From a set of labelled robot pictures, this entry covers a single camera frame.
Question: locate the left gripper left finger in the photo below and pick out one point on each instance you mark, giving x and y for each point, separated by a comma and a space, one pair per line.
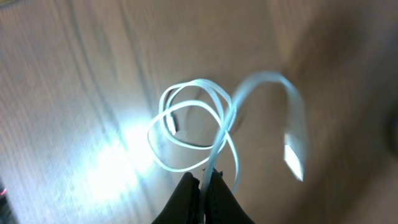
182, 206

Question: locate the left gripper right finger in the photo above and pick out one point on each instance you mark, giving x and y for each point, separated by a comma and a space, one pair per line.
221, 207

